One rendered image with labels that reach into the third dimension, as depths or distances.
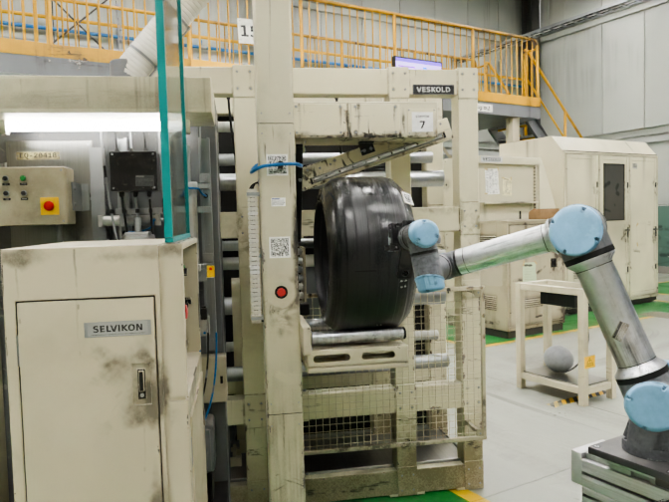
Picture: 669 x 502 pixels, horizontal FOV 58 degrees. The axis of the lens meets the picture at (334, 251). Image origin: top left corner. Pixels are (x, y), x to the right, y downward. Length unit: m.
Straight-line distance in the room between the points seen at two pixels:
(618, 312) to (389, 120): 1.34
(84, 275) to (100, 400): 0.29
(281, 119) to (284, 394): 0.98
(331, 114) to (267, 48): 0.41
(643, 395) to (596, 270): 0.29
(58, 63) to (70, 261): 5.91
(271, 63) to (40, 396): 1.31
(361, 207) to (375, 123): 0.56
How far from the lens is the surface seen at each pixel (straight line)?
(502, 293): 6.70
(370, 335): 2.17
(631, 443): 1.73
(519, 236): 1.68
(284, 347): 2.21
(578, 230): 1.49
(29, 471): 1.64
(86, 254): 1.51
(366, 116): 2.51
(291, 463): 2.34
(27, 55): 7.34
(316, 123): 2.47
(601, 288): 1.52
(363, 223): 2.02
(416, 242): 1.60
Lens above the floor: 1.31
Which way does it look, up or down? 3 degrees down
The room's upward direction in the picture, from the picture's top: 2 degrees counter-clockwise
